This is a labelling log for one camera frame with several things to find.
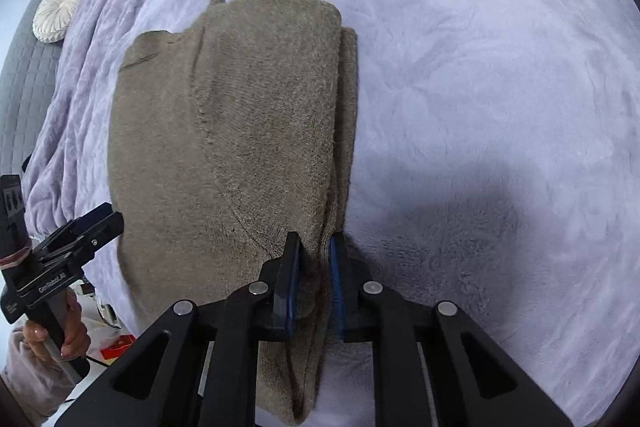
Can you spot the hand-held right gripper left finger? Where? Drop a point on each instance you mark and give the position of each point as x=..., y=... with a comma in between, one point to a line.
x=289, y=277

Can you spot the red packet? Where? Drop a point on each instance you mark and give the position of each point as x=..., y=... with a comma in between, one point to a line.
x=117, y=347

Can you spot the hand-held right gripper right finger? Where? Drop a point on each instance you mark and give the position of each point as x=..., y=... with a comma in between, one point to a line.
x=338, y=277

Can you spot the olive brown knit sweater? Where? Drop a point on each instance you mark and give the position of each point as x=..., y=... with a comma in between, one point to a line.
x=250, y=107

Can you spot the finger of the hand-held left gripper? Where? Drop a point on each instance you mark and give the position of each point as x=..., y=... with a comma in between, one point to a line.
x=107, y=229
x=90, y=219

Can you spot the white round pillow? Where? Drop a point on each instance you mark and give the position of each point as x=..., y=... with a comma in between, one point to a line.
x=59, y=9

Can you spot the person's left hand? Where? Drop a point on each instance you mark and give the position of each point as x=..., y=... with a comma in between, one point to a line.
x=75, y=332

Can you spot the grey quilted sofa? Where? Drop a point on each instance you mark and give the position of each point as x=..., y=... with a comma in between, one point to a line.
x=27, y=72

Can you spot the lavender plush blanket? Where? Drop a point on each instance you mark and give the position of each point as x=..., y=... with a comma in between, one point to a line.
x=475, y=82

